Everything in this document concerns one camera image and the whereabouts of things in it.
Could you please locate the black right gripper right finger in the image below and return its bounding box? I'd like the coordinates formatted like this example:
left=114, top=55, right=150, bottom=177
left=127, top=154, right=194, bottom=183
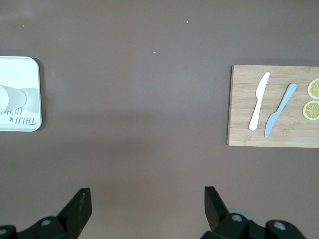
left=201, top=186, right=307, bottom=239

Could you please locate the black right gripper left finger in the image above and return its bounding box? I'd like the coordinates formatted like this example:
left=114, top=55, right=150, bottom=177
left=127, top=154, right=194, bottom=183
left=0, top=188, right=92, bottom=239

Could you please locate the white IKEA cup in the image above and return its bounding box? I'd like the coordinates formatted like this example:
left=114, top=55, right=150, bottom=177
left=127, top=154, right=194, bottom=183
left=0, top=84, right=27, bottom=113

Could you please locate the bamboo cutting board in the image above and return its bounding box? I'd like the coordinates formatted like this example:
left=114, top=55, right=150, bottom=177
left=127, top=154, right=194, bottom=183
left=227, top=64, right=319, bottom=148

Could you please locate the white plastic knife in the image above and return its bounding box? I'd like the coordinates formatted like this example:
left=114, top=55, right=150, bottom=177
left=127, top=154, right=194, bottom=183
left=248, top=71, right=271, bottom=131

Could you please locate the grey plastic knife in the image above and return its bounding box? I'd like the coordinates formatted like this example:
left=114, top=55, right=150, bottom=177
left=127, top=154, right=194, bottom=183
left=264, top=82, right=298, bottom=138

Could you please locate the lemon slice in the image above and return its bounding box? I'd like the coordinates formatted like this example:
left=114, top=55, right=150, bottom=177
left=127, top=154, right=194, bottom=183
left=307, top=78, right=319, bottom=100
left=302, top=100, right=319, bottom=121

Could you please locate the cream tray with bear print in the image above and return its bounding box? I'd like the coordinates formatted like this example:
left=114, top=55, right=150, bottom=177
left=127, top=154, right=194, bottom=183
left=0, top=56, right=42, bottom=132

